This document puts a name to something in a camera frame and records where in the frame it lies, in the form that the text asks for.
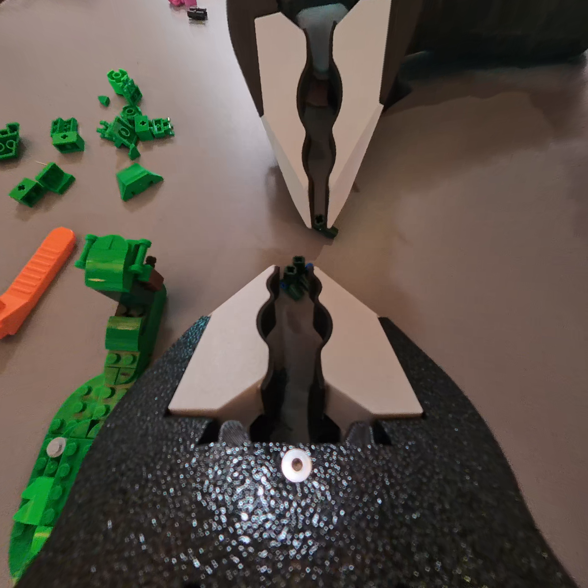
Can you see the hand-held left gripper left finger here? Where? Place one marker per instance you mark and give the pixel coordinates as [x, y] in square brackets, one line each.
[220, 367]

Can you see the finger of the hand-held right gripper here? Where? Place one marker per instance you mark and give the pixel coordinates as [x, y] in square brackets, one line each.
[363, 92]
[280, 92]

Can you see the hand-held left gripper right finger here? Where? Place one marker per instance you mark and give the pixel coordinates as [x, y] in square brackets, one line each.
[372, 367]

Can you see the dark green brick assembly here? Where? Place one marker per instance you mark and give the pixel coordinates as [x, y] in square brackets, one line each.
[296, 278]

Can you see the person's right forearm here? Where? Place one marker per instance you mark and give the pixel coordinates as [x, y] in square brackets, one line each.
[505, 23]

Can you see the small black brick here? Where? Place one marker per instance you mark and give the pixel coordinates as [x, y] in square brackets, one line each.
[197, 13]

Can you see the pink brick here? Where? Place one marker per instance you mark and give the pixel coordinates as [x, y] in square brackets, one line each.
[179, 2]

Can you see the green brick model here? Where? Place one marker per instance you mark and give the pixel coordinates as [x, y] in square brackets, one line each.
[115, 262]

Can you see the scattered green bricks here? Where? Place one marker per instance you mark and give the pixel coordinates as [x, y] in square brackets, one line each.
[67, 135]

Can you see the orange brick separator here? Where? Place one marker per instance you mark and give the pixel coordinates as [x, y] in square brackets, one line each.
[32, 280]

